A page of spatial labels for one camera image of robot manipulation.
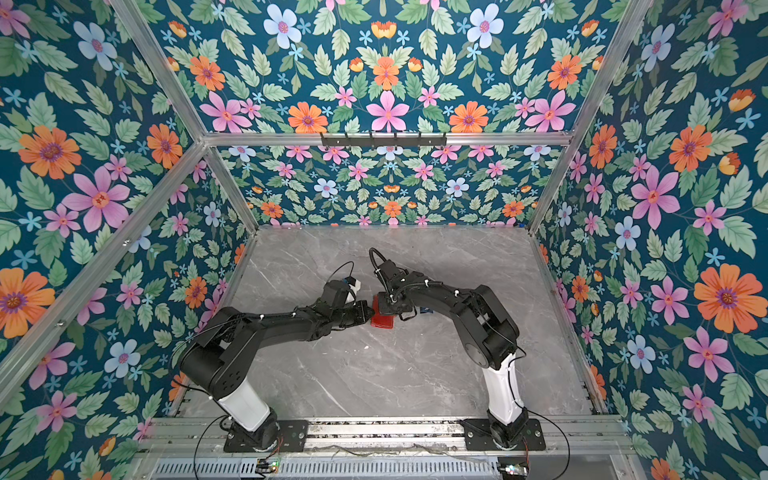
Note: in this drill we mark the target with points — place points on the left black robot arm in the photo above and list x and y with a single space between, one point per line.
219 358

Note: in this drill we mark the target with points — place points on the red leather card holder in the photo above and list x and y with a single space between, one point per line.
379 320

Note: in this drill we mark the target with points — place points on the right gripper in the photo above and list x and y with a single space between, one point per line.
384 309

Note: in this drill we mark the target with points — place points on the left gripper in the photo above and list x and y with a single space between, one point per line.
361 305

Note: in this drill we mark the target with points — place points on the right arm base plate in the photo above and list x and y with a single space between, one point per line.
484 435

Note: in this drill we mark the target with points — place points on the metal hook rail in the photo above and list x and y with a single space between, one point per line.
371 140

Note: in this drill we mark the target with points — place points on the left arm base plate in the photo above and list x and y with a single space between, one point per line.
274 436

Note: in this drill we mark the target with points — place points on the white vent grille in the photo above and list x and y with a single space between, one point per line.
328 468

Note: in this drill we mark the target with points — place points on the aluminium front rail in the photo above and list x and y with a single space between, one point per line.
356 436

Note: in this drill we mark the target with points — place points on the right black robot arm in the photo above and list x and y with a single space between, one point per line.
486 330

